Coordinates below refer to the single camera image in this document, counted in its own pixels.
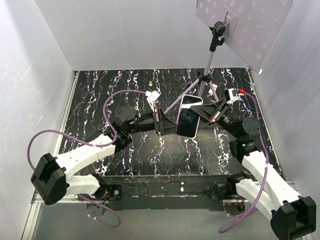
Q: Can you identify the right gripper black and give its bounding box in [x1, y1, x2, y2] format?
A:
[188, 98, 241, 140]

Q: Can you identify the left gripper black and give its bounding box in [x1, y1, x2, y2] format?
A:
[126, 107, 184, 135]

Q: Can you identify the black smartphone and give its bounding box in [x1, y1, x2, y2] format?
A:
[176, 96, 202, 137]

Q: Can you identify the pink phone case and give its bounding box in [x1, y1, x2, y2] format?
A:
[175, 94, 204, 139]

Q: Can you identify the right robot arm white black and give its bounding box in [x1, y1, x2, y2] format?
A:
[190, 100, 317, 240]

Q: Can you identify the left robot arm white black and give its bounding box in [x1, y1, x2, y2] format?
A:
[31, 106, 177, 205]

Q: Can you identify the tripod stand silver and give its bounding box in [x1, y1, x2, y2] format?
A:
[164, 19, 230, 114]

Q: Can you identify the perforated white board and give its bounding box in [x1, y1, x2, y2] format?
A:
[196, 0, 293, 74]

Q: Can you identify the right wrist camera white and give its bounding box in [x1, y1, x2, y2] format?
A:
[224, 88, 246, 105]

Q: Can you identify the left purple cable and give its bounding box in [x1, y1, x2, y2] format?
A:
[26, 89, 122, 228]

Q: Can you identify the purple cable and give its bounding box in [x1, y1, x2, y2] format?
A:
[218, 91, 271, 235]
[26, 89, 122, 228]

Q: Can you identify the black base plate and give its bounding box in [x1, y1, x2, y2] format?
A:
[95, 175, 245, 211]

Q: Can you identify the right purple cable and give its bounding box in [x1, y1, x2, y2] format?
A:
[218, 91, 271, 235]

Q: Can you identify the aluminium rail frame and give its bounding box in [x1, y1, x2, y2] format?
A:
[22, 66, 313, 240]

